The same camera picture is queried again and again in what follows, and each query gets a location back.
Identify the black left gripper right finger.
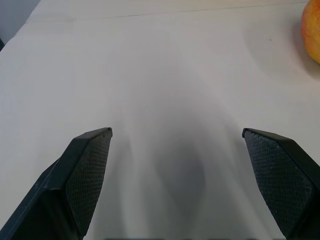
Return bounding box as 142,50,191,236
241,127,320,240

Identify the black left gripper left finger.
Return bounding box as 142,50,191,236
0,127,113,240

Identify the yellow red apple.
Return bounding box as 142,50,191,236
300,0,320,64

